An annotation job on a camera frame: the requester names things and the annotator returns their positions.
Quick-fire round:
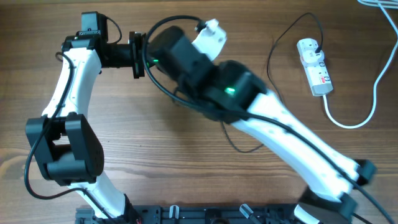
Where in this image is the white power strip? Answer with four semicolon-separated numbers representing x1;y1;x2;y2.
297;38;333;96

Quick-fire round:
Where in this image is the white power strip cord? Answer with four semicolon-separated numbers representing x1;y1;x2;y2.
322;0;398;129

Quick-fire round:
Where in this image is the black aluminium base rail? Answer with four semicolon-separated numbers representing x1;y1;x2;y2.
74;203;312;224

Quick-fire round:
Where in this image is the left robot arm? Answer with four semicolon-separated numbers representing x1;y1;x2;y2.
25;11;145;223

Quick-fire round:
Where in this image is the black charger cable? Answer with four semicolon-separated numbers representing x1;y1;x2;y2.
219;12;324;154

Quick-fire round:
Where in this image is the white charger plug adapter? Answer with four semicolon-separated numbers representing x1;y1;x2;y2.
300;50;325;67

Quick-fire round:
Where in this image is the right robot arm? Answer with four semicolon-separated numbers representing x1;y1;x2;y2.
142;24;376;223

